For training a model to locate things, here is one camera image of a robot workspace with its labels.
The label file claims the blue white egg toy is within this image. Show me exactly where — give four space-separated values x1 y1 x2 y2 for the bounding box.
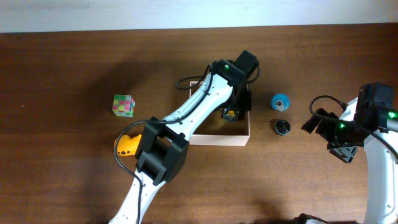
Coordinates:
271 93 290 111

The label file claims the black round disc toy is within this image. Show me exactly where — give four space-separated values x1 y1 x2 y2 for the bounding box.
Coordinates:
274 119 291 136

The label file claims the pastel rubik cube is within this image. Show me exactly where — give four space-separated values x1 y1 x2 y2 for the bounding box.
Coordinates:
112 95 136 117

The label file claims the yellow submarine toy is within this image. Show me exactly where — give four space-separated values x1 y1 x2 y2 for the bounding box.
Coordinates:
116 134 142 157

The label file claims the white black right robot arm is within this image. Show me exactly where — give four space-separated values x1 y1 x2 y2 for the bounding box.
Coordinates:
302 83 397 223

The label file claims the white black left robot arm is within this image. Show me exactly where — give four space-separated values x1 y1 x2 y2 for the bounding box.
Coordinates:
110 59 259 223

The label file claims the beige cardboard box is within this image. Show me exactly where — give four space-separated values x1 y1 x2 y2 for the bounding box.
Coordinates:
188 80 251 147

